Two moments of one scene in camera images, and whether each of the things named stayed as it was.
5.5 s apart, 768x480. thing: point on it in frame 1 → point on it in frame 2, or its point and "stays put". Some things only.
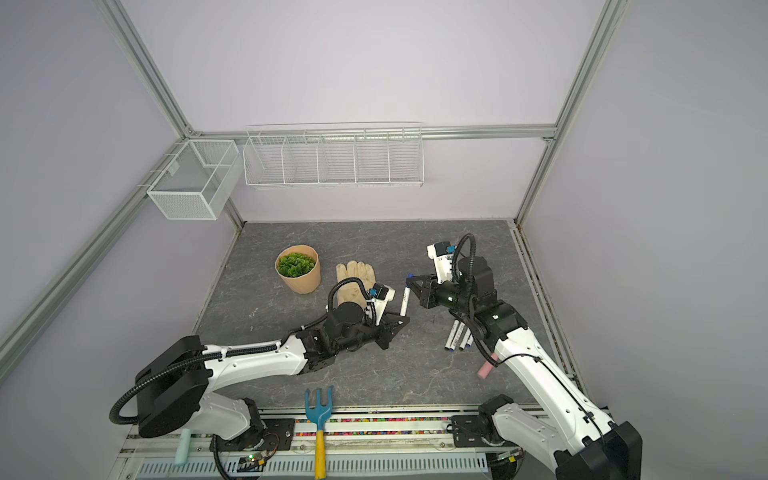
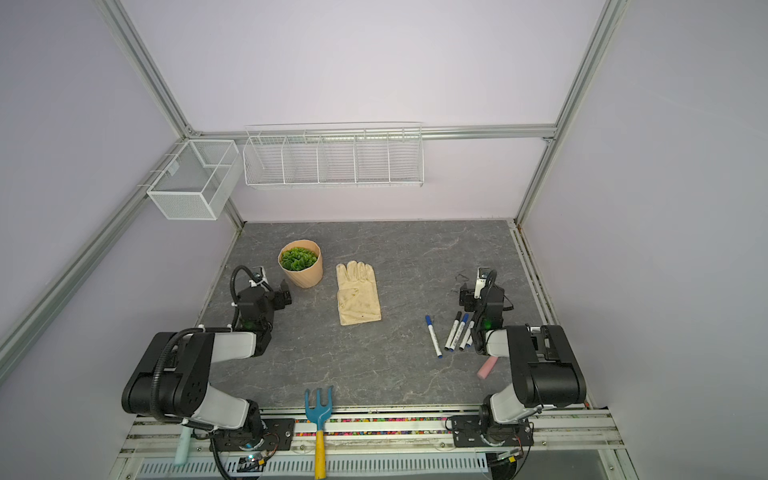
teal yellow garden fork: x=319 y=415 stays put
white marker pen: x=465 y=338 stays put
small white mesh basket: x=200 y=180 stays put
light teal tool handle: x=182 y=450 stays put
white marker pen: x=404 y=305 → x=429 y=321
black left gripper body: x=368 y=331 → x=276 y=302
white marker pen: x=452 y=335 stays put
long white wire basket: x=334 y=155 stays put
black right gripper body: x=448 y=297 → x=472 y=303
